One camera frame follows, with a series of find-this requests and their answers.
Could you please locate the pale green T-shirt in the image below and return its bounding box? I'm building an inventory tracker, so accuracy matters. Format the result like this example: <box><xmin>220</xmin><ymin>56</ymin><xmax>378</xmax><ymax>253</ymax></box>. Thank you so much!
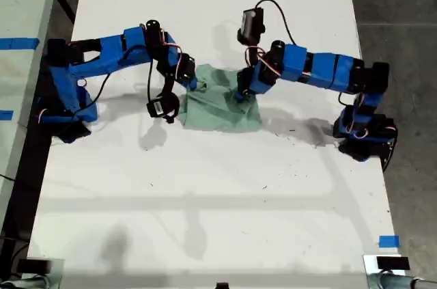
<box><xmin>179</xmin><ymin>63</ymin><xmax>264</xmax><ymax>133</ymax></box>

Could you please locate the long blue tape strip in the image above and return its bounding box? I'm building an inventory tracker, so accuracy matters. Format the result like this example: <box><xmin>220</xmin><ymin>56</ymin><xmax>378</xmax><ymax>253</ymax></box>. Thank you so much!
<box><xmin>0</xmin><ymin>38</ymin><xmax>41</xmax><ymax>50</ymax></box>

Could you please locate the pale side table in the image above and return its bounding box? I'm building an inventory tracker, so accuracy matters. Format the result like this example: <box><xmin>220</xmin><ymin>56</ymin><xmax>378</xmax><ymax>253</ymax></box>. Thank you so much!
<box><xmin>0</xmin><ymin>0</ymin><xmax>64</xmax><ymax>225</ymax></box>

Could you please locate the blue tape square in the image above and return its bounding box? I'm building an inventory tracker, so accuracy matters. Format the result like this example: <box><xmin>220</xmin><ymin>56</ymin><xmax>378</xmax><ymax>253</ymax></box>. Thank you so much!
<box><xmin>378</xmin><ymin>235</ymin><xmax>400</xmax><ymax>248</ymax></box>

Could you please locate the small black box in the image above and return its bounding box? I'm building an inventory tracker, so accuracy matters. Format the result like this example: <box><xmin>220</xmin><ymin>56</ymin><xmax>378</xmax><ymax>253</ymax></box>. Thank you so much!
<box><xmin>376</xmin><ymin>256</ymin><xmax>410</xmax><ymax>271</ymax></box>
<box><xmin>16</xmin><ymin>258</ymin><xmax>51</xmax><ymax>273</ymax></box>

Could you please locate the pale grey tube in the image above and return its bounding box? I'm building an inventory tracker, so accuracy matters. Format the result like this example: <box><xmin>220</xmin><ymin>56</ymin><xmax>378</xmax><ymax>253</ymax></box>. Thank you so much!
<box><xmin>0</xmin><ymin>274</ymin><xmax>52</xmax><ymax>289</ymax></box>
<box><xmin>367</xmin><ymin>272</ymin><xmax>437</xmax><ymax>289</ymax></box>

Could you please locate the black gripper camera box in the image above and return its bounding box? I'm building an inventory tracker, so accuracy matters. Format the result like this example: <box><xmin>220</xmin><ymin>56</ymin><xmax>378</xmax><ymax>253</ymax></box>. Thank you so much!
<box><xmin>237</xmin><ymin>8</ymin><xmax>266</xmax><ymax>44</ymax></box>
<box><xmin>145</xmin><ymin>92</ymin><xmax>181</xmax><ymax>120</ymax></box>

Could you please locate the black camera cable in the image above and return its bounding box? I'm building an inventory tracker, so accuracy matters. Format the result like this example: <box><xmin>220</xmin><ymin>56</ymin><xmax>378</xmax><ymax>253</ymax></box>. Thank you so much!
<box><xmin>73</xmin><ymin>59</ymin><xmax>156</xmax><ymax>114</ymax></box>
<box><xmin>255</xmin><ymin>0</ymin><xmax>298</xmax><ymax>46</ymax></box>

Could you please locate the black metal frame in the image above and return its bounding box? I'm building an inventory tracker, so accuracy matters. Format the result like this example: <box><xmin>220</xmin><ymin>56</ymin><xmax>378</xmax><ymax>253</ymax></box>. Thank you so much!
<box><xmin>54</xmin><ymin>0</ymin><xmax>78</xmax><ymax>25</ymax></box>

